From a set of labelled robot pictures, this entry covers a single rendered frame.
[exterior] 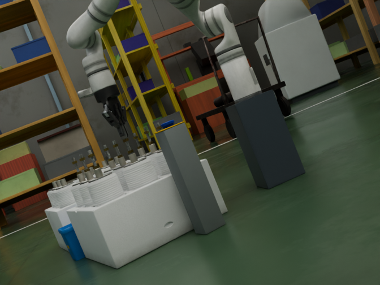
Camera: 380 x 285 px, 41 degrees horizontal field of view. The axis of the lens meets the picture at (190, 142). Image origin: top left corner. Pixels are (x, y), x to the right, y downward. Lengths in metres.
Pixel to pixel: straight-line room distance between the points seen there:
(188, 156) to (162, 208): 0.19
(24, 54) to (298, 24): 3.09
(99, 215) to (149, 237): 0.16
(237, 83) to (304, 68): 4.50
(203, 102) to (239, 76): 6.68
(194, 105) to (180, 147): 6.95
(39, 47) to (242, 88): 3.79
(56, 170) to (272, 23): 2.97
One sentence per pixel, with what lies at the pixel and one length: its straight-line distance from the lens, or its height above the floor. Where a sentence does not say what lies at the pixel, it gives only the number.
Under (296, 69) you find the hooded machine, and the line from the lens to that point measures 6.18.
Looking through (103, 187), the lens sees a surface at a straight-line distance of 1.51.
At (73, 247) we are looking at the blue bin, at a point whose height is 0.05.
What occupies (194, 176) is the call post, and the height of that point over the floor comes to 0.16.
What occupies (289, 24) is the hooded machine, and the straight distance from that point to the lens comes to 6.25.
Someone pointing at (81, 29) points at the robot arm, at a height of 0.67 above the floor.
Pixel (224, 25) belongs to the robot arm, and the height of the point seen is 0.55.
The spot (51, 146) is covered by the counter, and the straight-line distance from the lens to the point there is 7.31.
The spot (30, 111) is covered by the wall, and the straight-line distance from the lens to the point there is 9.93.
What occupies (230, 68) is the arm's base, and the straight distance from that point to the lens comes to 1.73.
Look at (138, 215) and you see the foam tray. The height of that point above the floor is 0.11.
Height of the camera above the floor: 0.32
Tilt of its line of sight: 3 degrees down
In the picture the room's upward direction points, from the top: 22 degrees counter-clockwise
